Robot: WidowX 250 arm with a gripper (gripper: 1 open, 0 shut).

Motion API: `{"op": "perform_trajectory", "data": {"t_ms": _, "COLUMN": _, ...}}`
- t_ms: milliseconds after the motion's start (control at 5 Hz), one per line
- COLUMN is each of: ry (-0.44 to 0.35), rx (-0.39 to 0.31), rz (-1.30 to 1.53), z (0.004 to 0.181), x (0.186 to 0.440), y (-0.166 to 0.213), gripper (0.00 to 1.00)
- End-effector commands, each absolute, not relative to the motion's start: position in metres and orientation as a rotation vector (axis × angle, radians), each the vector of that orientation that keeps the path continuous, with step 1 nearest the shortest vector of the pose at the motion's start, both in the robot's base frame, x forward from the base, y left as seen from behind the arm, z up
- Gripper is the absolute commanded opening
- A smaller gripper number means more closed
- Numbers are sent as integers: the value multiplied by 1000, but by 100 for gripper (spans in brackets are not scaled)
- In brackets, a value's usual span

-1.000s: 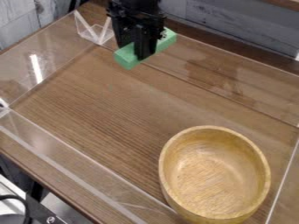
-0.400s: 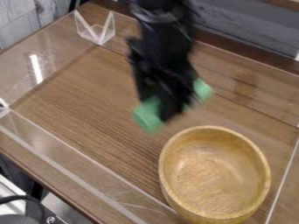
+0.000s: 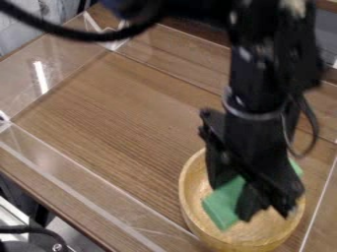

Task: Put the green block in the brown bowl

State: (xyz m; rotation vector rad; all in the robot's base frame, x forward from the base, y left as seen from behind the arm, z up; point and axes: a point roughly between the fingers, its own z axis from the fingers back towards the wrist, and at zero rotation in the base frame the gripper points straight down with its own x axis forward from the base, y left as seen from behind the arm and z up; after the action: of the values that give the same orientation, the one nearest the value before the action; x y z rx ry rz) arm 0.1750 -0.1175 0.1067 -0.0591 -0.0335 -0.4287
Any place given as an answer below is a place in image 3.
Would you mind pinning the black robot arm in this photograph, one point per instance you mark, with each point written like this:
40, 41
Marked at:
275, 66

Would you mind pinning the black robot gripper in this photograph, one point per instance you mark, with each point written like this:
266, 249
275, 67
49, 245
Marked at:
248, 147

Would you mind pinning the black metal mount with screw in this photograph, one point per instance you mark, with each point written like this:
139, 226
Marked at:
48, 241

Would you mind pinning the clear acrylic corner bracket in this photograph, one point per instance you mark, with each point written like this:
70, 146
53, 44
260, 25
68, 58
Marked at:
92, 27

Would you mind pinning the clear acrylic tray enclosure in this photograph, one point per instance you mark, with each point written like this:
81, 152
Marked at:
98, 140

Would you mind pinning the brown wooden bowl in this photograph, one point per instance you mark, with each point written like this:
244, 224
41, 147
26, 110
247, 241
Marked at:
260, 235

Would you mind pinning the green rectangular block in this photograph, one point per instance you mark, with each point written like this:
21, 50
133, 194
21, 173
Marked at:
219, 203

